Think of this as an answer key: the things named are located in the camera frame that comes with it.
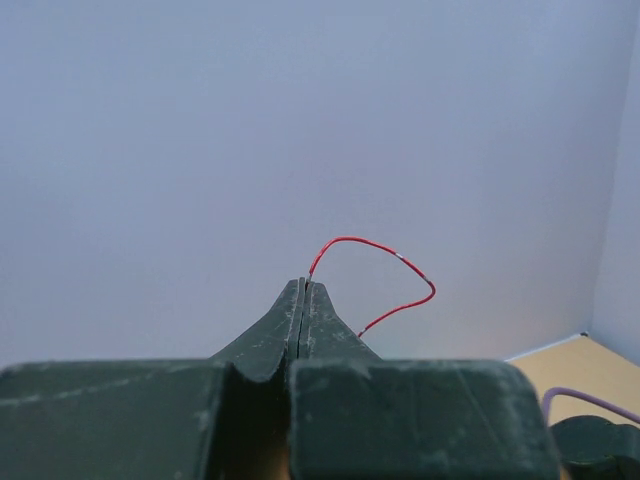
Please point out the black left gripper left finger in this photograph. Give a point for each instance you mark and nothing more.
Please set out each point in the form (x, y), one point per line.
(222, 417)

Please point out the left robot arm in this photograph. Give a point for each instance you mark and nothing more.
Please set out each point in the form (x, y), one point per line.
(600, 450)

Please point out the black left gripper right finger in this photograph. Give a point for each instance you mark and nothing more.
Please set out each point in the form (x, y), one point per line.
(356, 416)

